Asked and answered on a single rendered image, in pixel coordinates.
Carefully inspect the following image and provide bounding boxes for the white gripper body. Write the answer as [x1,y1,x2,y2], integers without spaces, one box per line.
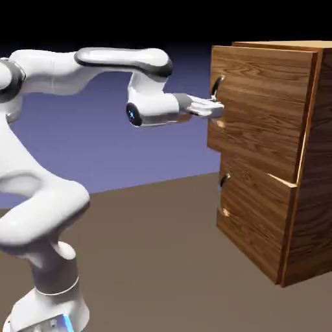
[185,95,225,119]

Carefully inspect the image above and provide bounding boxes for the long curved metal handle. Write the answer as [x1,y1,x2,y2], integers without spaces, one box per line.
[210,75,226,128]

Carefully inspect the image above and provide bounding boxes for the large wooden cabinet door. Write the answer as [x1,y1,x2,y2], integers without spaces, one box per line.
[206,45,319,184]

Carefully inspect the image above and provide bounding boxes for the small wooden cabinet door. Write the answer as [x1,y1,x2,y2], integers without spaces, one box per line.
[217,151,298,285]

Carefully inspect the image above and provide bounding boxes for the wooden cabinet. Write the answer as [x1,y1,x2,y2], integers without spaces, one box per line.
[206,40,332,288]

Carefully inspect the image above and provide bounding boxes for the short curved metal handle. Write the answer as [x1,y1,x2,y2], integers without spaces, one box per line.
[219,172,231,218]

